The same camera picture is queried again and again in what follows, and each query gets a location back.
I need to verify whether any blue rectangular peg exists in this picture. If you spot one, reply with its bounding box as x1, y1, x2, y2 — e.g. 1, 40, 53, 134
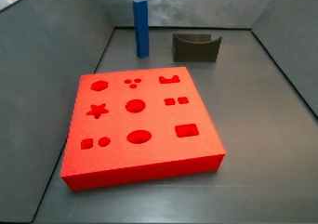
132, 0, 149, 59

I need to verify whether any red shape sorting board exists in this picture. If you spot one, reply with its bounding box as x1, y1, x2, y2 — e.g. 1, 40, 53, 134
61, 67, 225, 191

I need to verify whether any black curved holder stand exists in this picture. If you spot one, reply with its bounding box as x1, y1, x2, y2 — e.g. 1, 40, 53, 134
172, 33, 221, 62

